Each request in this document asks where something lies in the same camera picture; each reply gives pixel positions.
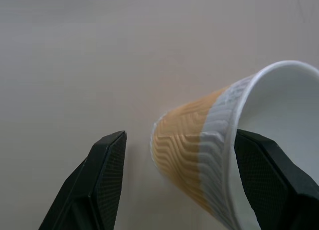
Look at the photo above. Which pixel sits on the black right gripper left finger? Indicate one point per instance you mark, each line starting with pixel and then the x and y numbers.
pixel 92 185

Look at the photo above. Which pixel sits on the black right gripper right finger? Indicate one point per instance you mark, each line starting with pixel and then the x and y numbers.
pixel 276 182

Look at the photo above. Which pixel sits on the orange and white paper cup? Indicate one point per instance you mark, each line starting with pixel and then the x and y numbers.
pixel 199 150

